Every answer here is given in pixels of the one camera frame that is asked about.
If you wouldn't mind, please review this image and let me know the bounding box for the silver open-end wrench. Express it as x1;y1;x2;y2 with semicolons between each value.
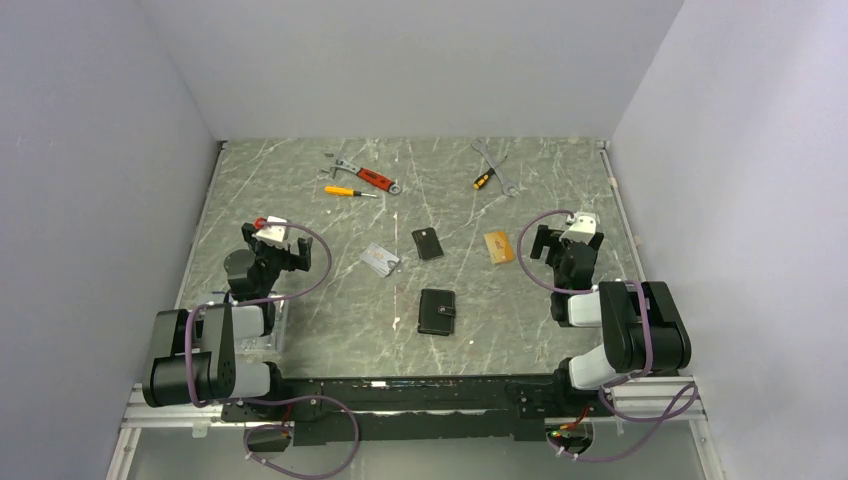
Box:
471;138;519;197

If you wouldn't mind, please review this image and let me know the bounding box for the silver VIP credit card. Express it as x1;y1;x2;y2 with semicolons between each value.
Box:
365;243;401;274

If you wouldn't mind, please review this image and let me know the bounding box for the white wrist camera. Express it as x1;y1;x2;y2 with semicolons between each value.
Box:
253;216;288;249
559;211;598;244

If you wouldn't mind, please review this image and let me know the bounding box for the yellow handled screwdriver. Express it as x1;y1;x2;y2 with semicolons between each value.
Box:
324;186;376;198

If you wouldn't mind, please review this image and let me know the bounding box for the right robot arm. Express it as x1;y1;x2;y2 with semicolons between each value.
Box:
530;224;692;415

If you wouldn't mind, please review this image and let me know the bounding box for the clear plastic screw box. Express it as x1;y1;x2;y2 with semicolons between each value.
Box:
232;301;289;355

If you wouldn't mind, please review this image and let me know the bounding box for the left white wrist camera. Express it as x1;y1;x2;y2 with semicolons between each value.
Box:
253;216;288;249

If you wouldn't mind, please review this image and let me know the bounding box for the black yellow small screwdriver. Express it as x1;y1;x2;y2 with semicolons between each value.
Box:
473;157;506;190

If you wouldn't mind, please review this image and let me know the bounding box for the red handled adjustable wrench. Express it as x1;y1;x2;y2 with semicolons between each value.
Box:
324;152;402;195

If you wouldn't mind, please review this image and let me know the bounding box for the aluminium frame rail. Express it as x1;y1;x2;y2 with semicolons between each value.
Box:
107;376;726;479

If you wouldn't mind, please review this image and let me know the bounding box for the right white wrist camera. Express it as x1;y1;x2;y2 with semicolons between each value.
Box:
559;211;598;244

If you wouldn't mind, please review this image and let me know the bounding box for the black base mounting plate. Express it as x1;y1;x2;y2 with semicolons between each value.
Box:
221;370;611;446

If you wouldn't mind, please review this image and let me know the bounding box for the black credit card stack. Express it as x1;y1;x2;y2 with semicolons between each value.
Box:
411;227;444;261

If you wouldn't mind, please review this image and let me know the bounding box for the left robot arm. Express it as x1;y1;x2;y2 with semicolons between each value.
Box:
142;216;313;420

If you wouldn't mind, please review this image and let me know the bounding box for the black leather card holder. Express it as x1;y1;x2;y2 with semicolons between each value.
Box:
417;288;456;336

